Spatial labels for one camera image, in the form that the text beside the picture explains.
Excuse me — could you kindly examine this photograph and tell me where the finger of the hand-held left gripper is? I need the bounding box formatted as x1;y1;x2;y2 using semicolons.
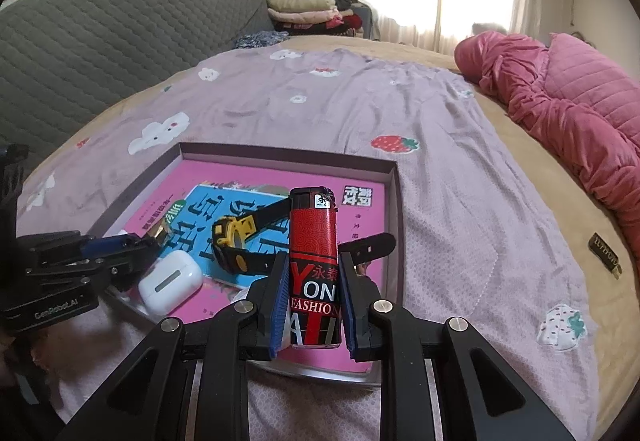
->
17;231;141;267
22;241;161;292

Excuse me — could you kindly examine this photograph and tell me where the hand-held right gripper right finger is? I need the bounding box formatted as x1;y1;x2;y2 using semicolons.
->
340;253;576;441

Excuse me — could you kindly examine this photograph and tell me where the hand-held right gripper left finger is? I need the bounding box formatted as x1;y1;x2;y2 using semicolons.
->
52;255;291;441

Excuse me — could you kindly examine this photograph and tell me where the white earbuds case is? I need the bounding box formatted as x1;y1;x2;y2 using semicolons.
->
137;248;204;314

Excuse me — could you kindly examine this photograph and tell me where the black faceted crystal-shaped case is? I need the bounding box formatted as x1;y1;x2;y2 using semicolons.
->
142;221;176;252

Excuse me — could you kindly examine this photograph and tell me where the red and black lighter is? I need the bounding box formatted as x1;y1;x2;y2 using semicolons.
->
288;187;343;349

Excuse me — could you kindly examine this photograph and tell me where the yellow and black watch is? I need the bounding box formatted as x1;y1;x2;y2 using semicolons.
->
211;198;397;278

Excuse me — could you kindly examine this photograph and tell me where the shallow grey cardboard box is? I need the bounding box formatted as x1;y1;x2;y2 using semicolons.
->
82;141;405;389

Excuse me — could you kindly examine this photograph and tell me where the pink and blue book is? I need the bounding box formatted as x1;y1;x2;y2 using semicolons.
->
116;160;387;374

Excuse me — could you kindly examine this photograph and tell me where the purple printed blanket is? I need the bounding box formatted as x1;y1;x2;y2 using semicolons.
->
20;46;601;441

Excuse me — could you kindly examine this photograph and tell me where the grey quilted headboard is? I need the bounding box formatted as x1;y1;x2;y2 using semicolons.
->
0;0;273;172

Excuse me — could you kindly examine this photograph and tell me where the beige bed sheet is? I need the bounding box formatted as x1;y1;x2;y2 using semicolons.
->
20;34;640;422

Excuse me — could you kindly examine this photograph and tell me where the dark floral cloth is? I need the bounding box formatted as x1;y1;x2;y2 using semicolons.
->
234;30;291;51

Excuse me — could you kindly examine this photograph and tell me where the dark rectangular label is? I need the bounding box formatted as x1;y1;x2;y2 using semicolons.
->
589;232;623;278

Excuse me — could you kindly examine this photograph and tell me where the pile of folded clothes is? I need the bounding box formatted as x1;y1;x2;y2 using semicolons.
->
265;0;373;39

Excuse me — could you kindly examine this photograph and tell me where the pink quilt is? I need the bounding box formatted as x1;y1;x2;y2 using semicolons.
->
454;31;640;252

